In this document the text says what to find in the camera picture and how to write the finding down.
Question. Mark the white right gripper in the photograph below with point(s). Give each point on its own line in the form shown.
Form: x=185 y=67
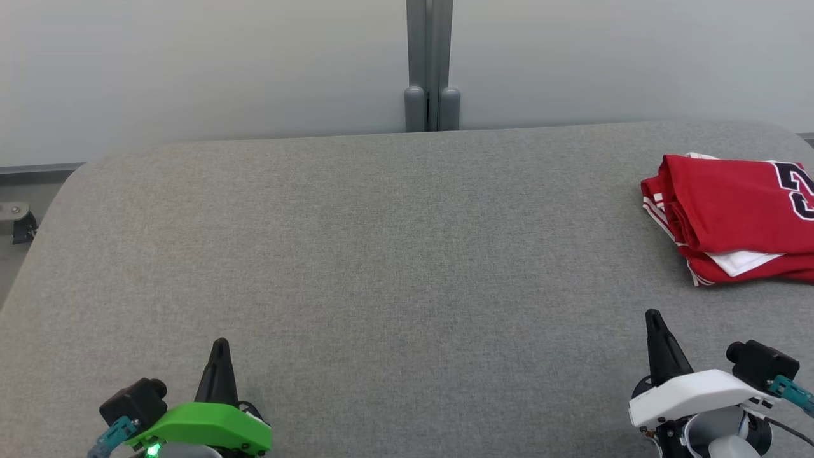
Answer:
x=693 y=391

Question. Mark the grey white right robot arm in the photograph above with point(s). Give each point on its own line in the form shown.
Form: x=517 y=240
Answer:
x=718 y=439

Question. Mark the grey metal bracket with caster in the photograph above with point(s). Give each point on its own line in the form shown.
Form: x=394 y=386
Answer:
x=19 y=222

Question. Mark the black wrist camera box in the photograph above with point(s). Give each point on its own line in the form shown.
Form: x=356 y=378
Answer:
x=137 y=401
x=763 y=366

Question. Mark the grey double partition post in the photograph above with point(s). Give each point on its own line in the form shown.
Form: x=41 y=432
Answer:
x=432 y=63

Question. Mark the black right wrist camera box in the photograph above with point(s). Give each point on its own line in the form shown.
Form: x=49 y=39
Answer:
x=763 y=366

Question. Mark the grey partition base rail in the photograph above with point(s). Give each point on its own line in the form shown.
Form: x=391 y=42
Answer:
x=38 y=169
x=807 y=138

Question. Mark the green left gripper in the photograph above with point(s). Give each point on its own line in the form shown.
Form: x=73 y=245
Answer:
x=210 y=426

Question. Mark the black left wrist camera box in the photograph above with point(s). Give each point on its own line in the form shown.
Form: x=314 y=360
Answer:
x=137 y=401

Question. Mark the red garment with white band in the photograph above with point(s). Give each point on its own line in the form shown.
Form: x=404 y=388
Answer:
x=795 y=270

